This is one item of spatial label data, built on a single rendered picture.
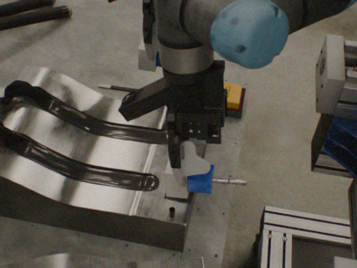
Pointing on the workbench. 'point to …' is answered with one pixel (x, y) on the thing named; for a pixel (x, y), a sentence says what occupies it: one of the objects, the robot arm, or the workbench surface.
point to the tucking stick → (116, 87)
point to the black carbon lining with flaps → (52, 163)
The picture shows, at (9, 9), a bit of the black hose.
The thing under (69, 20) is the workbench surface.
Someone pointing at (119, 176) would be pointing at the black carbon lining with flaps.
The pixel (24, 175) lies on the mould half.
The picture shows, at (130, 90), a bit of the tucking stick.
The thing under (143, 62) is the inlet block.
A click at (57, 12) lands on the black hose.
